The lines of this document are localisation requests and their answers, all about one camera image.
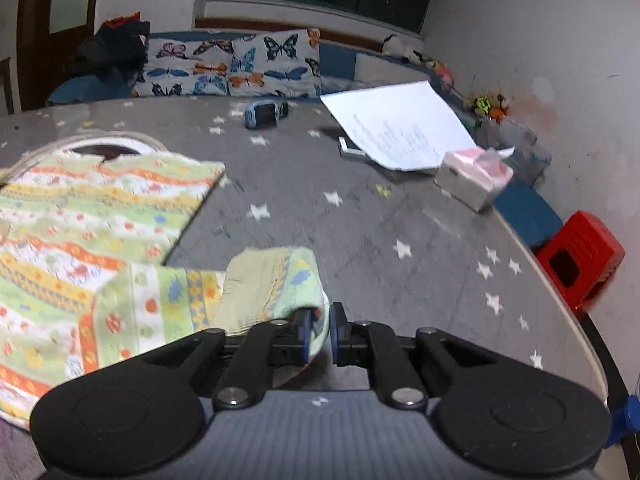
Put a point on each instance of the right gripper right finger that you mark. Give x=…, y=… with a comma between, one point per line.
x=375, y=348

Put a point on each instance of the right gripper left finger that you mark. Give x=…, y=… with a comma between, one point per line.
x=281, y=342

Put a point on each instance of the striped floral baby garment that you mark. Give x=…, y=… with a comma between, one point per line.
x=84, y=283

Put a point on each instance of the dark clothes pile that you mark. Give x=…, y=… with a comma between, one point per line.
x=119, y=46

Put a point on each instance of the grey star bed mat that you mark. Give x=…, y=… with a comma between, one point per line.
x=514, y=389

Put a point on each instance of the pink tissue pack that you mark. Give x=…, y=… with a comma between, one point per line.
x=475, y=176

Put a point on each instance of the white paper sheet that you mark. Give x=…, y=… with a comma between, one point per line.
x=405, y=127

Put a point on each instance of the blue smart watch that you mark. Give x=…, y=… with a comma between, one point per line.
x=265, y=114

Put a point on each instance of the red plastic stool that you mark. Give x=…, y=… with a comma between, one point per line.
x=580, y=260

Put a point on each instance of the clear storage box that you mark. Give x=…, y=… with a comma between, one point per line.
x=528, y=159

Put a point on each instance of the plush toys pile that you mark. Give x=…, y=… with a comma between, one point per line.
x=490, y=104

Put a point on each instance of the grey plain pillow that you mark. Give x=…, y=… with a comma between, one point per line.
x=373, y=72

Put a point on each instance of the butterfly print pillow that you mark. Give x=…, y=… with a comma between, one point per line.
x=283, y=64

